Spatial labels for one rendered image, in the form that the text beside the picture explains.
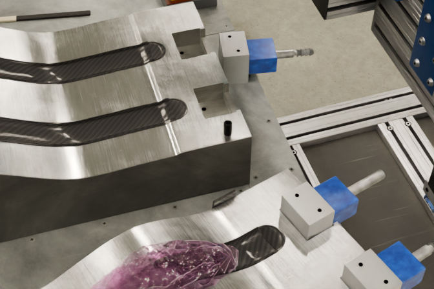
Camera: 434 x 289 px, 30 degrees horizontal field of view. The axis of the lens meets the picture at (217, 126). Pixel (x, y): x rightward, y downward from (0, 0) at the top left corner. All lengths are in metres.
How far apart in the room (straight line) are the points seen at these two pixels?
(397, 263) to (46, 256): 0.40
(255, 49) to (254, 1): 1.42
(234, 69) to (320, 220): 0.31
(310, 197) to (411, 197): 0.90
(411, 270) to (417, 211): 0.89
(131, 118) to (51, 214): 0.15
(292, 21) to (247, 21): 0.13
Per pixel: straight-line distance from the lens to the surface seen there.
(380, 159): 1.85
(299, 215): 0.89
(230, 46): 1.11
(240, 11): 2.51
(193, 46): 1.10
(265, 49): 1.13
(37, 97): 1.01
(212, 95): 1.02
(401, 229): 1.74
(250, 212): 0.92
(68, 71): 1.06
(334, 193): 0.93
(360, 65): 2.36
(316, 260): 0.89
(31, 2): 1.30
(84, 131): 0.98
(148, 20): 1.10
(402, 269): 0.88
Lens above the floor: 1.60
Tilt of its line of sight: 48 degrees down
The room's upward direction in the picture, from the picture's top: straight up
